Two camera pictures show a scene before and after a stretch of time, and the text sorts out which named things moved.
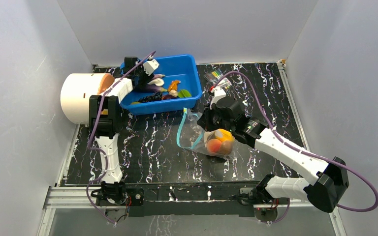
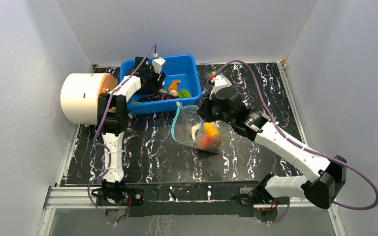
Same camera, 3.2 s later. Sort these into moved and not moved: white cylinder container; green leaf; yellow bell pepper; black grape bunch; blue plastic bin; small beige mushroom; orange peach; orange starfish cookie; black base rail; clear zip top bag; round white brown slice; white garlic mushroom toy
Moved: white garlic mushroom toy; round white brown slice; yellow bell pepper; orange peach; clear zip top bag
Not moved: blue plastic bin; green leaf; black base rail; white cylinder container; small beige mushroom; orange starfish cookie; black grape bunch
